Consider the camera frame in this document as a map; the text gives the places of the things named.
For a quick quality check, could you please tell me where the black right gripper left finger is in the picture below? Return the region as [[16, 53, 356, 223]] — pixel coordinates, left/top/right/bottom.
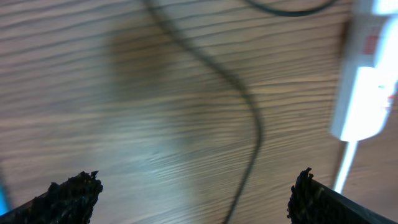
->
[[1, 171, 103, 224]]

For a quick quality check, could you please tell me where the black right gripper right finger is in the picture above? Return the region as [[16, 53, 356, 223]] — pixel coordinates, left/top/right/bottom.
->
[[287, 168, 395, 224]]

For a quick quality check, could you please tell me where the black USB charging cable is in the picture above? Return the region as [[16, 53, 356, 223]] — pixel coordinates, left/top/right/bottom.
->
[[139, 0, 338, 224]]

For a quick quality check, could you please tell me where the white power strip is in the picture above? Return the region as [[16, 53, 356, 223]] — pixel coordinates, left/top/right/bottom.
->
[[330, 0, 397, 142]]

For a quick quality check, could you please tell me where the white power strip cord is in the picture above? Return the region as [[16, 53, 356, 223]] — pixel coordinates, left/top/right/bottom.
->
[[333, 140, 359, 194]]

